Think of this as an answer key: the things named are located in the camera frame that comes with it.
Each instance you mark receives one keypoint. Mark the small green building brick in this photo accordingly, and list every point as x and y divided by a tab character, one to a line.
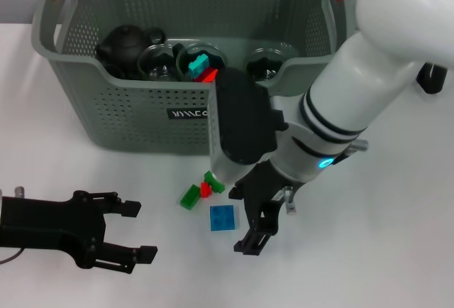
189	197

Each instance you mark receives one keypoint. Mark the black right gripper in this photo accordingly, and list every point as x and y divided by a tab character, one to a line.
262	194

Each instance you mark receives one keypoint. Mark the teal square building plate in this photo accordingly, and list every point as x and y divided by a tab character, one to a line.
196	66

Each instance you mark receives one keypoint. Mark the glass pitcher black lid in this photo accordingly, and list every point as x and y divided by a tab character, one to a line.
431	79

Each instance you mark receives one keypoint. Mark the glass teacup black sleeve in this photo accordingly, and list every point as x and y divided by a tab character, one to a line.
269	63
157	63
182	59

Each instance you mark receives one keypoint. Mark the small red building brick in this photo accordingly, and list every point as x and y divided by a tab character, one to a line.
205	190

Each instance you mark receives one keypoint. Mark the dark red curved brick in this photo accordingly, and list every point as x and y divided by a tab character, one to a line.
202	76

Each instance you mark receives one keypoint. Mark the black clay teapot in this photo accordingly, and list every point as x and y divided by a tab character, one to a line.
124	43

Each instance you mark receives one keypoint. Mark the blue square building plate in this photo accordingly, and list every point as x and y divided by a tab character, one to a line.
221	218

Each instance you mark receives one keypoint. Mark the bright red slope brick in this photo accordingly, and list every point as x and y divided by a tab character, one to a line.
212	75

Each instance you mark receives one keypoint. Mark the long green building brick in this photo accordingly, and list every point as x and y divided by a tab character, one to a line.
217	187

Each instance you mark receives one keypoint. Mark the grey-green perforated storage bin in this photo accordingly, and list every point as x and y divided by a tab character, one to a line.
142	120

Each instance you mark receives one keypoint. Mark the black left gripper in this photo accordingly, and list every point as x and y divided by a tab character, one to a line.
53	223

